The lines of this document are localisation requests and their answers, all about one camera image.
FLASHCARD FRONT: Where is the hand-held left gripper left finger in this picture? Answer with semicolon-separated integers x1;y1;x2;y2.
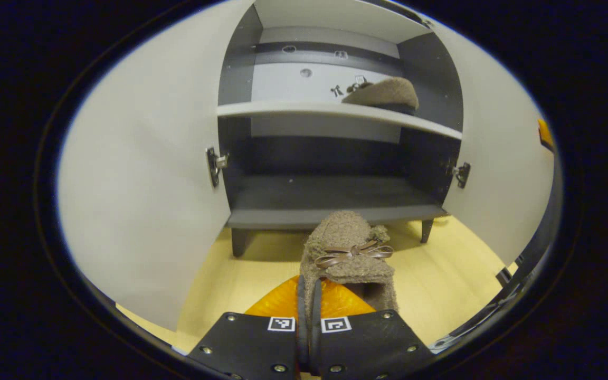
187;274;308;380

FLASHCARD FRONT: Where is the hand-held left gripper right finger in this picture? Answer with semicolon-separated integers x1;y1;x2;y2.
309;280;435;380

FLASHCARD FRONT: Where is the grey shoe cabinet door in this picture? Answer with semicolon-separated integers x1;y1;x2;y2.
431;24;555;267
57;0;256;332

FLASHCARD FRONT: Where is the brown fluffy shoe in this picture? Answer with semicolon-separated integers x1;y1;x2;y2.
342;77;420;111
300;211;398;312

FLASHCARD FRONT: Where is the grey shoe cabinet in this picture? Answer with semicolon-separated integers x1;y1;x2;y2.
57;0;555;333

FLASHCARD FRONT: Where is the metal door hinge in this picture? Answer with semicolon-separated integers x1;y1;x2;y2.
206;147;229;188
445;161;471;189

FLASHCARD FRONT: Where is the dark cabinet base shelf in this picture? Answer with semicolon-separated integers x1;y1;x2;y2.
225;174;448;230

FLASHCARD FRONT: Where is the grey cabinet shelf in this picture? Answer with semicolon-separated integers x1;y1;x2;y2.
254;0;431;43
216;101;463;140

